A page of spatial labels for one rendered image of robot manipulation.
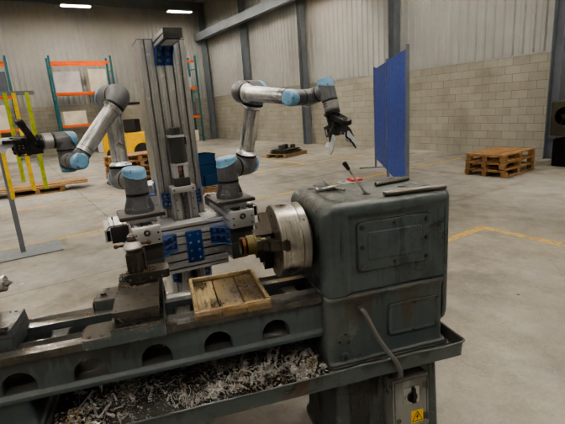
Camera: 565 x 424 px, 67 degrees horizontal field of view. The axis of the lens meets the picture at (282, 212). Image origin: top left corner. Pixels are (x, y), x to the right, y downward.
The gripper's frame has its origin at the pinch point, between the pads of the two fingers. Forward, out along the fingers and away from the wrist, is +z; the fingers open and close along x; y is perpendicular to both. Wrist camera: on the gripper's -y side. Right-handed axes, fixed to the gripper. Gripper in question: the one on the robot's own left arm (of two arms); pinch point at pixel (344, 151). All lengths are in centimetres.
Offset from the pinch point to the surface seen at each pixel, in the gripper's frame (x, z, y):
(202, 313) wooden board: 85, 47, -7
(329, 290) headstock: 36, 53, -19
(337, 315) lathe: 34, 66, -16
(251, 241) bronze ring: 56, 27, -2
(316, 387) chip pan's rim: 51, 89, -18
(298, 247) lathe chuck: 43, 33, -16
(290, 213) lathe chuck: 40.7, 19.4, -11.4
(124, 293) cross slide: 109, 33, 12
